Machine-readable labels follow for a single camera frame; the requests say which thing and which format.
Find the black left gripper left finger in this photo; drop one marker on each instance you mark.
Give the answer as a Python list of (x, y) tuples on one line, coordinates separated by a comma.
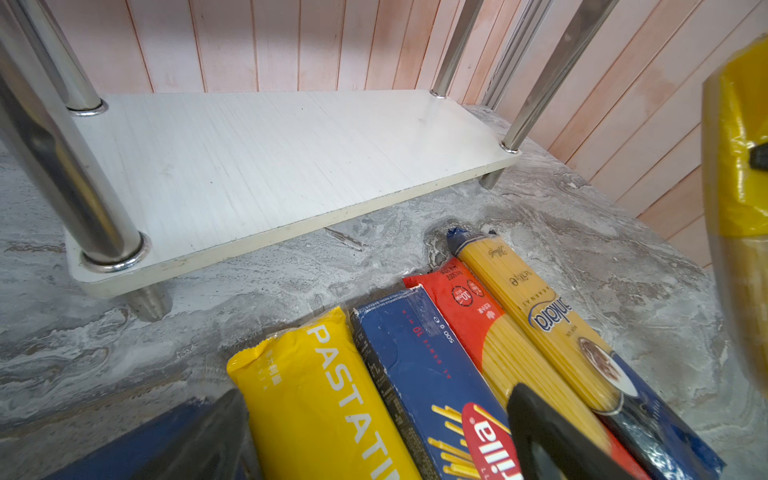
[(209, 448)]

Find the dark blue pasta box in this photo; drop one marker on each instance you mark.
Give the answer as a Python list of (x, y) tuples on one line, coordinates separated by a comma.
[(123, 457)]

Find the yellow clear spaghetti bag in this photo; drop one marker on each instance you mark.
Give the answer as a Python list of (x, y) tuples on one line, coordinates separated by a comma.
[(734, 169)]

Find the blue yellow spaghetti bag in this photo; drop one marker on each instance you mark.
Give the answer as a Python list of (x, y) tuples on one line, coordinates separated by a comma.
[(659, 440)]

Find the white two-tier metal shelf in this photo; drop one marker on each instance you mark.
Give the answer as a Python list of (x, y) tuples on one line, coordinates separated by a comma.
[(153, 186)]

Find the red spaghetti bag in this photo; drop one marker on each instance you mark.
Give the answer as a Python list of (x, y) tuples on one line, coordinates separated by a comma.
[(504, 355)]

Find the yellow Pastati spaghetti bag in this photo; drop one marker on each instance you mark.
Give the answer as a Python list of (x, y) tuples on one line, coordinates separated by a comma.
[(314, 411)]

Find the blue Barilla spaghetti box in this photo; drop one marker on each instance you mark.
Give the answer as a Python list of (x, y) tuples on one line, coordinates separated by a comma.
[(449, 419)]

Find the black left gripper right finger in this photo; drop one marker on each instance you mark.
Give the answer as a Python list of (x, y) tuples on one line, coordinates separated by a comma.
[(549, 447)]

